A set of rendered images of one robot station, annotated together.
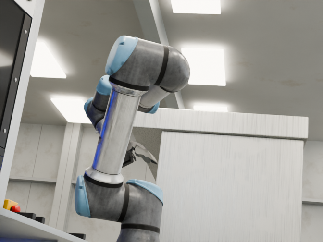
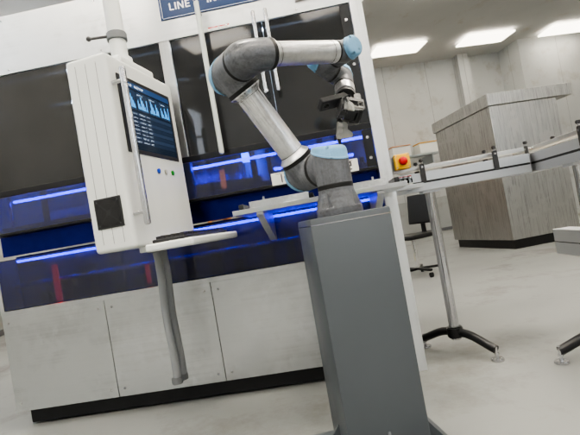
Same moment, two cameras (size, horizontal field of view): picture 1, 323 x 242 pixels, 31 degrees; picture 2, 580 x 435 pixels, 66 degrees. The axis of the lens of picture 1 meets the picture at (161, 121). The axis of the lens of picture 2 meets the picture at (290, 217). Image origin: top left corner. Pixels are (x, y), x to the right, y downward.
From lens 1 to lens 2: 1.76 m
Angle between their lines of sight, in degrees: 73
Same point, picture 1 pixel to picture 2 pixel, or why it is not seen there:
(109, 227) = not seen: outside the picture
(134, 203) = (310, 172)
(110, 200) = (298, 176)
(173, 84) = (247, 73)
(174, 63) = (228, 62)
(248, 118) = not seen: outside the picture
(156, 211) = (325, 170)
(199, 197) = not seen: outside the picture
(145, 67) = (223, 80)
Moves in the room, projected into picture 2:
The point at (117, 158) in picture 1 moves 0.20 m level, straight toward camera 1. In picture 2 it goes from (277, 146) to (219, 152)
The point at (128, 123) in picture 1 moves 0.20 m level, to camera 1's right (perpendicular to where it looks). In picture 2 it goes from (259, 119) to (275, 100)
